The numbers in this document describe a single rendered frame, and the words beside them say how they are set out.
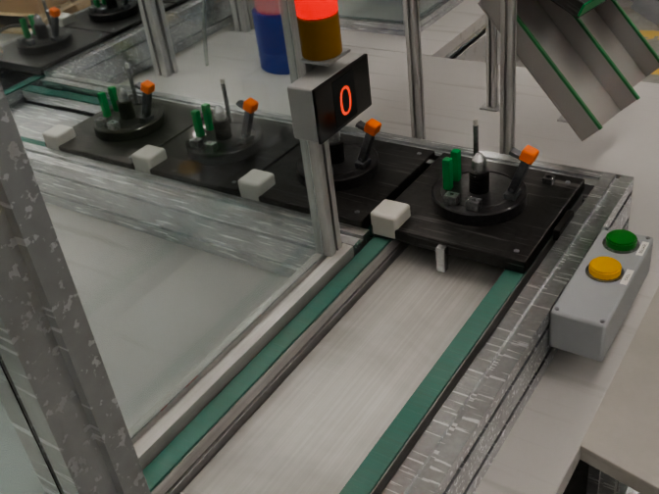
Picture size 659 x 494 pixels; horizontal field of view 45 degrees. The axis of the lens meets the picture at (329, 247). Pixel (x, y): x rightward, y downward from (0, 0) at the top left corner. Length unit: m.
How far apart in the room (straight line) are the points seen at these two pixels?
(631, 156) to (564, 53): 0.27
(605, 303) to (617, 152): 0.59
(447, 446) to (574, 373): 0.28
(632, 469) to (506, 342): 0.20
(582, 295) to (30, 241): 0.85
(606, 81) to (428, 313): 0.56
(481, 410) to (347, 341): 0.24
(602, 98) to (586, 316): 0.51
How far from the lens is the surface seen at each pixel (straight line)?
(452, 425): 0.89
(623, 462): 1.00
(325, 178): 1.08
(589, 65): 1.45
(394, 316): 1.09
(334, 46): 0.98
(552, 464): 0.99
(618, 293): 1.07
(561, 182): 1.27
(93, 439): 0.35
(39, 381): 0.31
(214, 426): 0.95
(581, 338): 1.04
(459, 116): 1.74
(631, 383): 1.09
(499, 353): 0.98
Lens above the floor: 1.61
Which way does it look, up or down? 34 degrees down
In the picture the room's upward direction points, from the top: 8 degrees counter-clockwise
